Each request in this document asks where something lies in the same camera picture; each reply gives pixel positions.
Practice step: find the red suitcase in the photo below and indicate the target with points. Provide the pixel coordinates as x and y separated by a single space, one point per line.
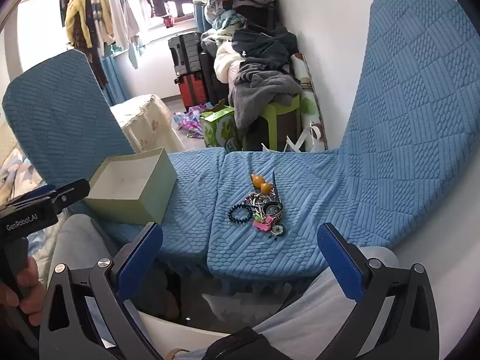
193 90

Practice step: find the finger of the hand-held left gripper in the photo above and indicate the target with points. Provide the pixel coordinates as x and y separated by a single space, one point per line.
71 193
35 193

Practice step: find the dark tall suitcase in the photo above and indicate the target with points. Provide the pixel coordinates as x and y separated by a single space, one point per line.
210 75

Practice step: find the cream lace-covered table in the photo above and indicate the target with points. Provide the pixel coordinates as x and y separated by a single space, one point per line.
146 120

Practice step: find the blue curtain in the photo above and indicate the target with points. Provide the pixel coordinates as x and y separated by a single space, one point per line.
112 71

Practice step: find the white padded garment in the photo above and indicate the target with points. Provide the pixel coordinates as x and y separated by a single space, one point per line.
227 62

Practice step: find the pile of mixed jewelry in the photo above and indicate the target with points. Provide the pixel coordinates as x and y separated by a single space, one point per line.
268 213

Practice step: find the rolled fruit-print mat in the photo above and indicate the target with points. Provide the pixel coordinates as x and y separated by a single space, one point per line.
311 97

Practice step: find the black suitcase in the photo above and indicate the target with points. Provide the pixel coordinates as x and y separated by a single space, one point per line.
183 52

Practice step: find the pale green cardboard box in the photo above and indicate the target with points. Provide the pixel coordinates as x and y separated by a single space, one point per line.
129 195

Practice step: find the white plastic bag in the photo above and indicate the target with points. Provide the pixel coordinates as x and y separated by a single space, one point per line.
300 140

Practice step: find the colourful crumpled cloth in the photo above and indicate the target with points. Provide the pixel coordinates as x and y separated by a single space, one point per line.
189 122

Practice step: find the black bag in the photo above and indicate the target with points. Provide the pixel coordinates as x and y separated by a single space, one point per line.
243 345

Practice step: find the orange gourd pendant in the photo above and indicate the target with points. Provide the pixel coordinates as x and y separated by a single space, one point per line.
262 184

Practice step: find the green plastic stool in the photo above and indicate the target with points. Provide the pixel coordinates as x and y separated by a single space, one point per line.
279 120

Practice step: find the person's left hand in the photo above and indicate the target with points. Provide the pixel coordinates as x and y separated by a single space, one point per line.
24 288

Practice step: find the hanging clothes on rack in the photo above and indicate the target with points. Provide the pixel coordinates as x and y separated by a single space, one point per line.
101 18

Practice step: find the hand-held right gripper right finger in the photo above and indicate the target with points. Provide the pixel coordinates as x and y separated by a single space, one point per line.
343 263

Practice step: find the blue textured sofa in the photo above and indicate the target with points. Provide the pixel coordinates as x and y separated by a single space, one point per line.
393 138

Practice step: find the dark blue jacket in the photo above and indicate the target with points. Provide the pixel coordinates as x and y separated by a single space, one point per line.
262 45

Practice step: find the green printed cardboard box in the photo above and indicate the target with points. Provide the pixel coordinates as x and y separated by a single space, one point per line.
219 127

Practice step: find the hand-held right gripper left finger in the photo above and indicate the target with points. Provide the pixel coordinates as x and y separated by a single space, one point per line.
140 258

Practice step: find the light printed blanket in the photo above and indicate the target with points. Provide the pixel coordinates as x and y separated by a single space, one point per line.
18 172

